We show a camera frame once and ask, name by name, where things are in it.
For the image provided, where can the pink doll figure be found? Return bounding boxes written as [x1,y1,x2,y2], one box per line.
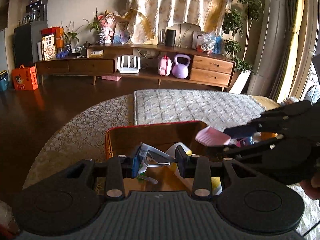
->
[98,10,116,44]

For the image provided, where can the red metal tin box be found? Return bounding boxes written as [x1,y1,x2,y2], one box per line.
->
[105,121,207,195]

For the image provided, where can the floral cloth cover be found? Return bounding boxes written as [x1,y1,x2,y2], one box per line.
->
[124,0,233,44]

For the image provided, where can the tall potted tree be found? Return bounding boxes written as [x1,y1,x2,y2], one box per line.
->
[222,0,264,94]

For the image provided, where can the pink toy case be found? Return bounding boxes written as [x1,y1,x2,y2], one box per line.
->
[157,55,172,76]

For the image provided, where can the white frame sunglasses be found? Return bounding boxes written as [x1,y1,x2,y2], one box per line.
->
[136,143,175,185]

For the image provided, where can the snack box with face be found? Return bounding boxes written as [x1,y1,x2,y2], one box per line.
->
[41,34,55,61]

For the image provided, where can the wooden tv console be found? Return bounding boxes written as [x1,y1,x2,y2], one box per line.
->
[35,44,235,89]

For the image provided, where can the purple kettlebell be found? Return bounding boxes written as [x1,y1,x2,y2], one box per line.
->
[172,54,191,79]

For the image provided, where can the potted green plant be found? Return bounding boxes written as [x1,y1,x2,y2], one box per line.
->
[85,8,105,46]

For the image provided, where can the washing machine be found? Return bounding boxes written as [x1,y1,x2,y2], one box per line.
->
[301,64,319,103]

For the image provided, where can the teal bucket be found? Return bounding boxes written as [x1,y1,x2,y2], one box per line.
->
[0,70,9,92]

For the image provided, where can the clear plastic bag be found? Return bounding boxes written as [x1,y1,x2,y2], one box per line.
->
[196,31,216,55]

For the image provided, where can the black smart speaker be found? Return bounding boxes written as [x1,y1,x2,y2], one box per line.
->
[164,29,176,47]

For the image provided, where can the black cabinet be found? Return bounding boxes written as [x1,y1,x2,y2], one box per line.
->
[14,21,48,68]

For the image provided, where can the quilted grey table mat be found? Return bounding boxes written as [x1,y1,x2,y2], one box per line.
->
[14,89,319,239]

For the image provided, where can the white wifi router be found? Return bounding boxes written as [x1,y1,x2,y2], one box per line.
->
[116,55,140,74]

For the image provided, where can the orange gift bag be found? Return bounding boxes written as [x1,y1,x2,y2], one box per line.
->
[11,65,38,91]

